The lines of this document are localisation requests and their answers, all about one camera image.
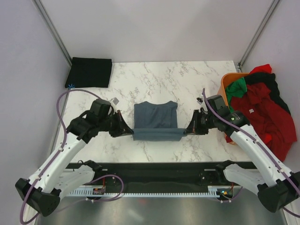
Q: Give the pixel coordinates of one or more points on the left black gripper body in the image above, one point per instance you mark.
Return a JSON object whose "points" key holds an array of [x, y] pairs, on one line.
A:
{"points": [[110, 123]]}

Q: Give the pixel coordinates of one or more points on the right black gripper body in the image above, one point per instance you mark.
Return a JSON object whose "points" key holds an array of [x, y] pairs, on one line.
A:
{"points": [[205, 121]]}

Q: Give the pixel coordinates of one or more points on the blue-grey t shirt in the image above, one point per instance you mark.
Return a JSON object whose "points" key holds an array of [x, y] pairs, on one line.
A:
{"points": [[156, 122]]}

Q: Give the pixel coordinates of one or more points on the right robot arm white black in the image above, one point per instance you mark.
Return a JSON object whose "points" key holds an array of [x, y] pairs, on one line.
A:
{"points": [[274, 183]]}

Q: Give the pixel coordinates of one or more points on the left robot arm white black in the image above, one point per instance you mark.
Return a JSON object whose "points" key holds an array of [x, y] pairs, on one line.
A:
{"points": [[45, 188]]}

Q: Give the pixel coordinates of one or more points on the orange plastic basket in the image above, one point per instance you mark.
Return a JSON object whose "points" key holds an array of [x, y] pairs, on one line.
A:
{"points": [[226, 80]]}

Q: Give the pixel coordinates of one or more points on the green t shirt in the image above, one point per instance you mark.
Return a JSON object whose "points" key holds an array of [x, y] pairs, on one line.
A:
{"points": [[236, 89]]}

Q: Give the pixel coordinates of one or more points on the folded black t shirt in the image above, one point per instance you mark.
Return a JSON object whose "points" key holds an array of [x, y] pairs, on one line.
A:
{"points": [[89, 73]]}

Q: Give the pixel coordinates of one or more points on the red t shirt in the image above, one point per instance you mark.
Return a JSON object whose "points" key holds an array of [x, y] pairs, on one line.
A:
{"points": [[272, 123]]}

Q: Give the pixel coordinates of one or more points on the black t shirt in basket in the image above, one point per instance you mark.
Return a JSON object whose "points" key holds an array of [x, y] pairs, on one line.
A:
{"points": [[270, 81]]}

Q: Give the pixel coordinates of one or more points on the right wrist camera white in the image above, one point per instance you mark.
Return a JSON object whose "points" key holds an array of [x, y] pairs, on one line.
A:
{"points": [[200, 100]]}

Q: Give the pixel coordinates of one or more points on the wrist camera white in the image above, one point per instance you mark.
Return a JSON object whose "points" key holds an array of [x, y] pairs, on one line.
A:
{"points": [[200, 100], [114, 100]]}

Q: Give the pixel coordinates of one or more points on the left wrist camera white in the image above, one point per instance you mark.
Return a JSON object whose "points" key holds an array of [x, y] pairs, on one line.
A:
{"points": [[114, 100]]}

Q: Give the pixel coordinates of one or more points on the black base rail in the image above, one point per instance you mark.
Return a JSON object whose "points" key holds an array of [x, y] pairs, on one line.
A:
{"points": [[161, 177]]}

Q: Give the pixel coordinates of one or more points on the white slotted cable duct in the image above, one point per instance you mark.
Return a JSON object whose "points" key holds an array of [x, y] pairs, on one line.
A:
{"points": [[209, 192]]}

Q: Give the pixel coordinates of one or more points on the left aluminium frame post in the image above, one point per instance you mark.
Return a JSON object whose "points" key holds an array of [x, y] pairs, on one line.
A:
{"points": [[52, 29]]}

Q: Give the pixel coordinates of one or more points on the aluminium frame post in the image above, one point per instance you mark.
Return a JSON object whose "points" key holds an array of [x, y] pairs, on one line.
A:
{"points": [[52, 29], [270, 11]]}

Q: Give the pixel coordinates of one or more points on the right aluminium frame post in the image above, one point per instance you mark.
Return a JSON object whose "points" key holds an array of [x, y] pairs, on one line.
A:
{"points": [[270, 11]]}

